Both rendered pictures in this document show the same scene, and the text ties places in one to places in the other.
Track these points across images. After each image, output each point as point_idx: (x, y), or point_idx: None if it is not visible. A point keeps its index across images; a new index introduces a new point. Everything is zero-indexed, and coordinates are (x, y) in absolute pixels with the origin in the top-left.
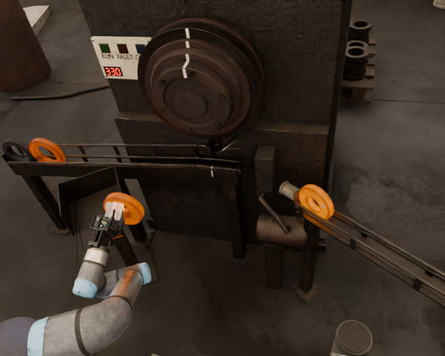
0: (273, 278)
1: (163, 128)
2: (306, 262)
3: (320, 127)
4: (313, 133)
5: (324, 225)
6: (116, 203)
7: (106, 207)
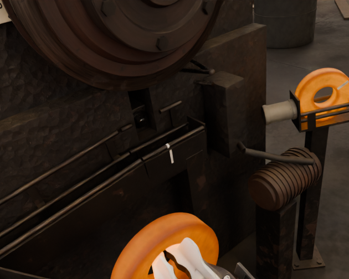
0: (286, 268)
1: (47, 129)
2: (315, 205)
3: (250, 25)
4: (253, 29)
5: (346, 117)
6: (187, 237)
7: (172, 272)
